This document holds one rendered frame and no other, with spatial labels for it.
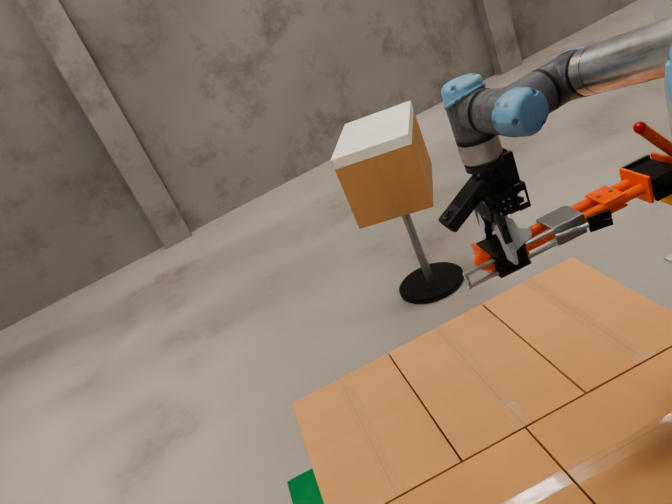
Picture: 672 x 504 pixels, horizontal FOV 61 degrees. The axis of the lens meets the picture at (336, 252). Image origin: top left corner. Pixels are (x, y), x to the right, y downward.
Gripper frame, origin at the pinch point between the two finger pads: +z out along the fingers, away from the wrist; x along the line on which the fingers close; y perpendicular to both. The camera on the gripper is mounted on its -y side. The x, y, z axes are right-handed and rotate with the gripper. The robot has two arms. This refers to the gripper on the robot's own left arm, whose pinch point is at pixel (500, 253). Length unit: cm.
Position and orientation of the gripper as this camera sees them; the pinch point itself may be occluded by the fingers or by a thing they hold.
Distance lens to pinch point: 118.0
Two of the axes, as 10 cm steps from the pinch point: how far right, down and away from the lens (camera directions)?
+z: 3.7, 8.3, 4.2
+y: 9.0, -4.3, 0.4
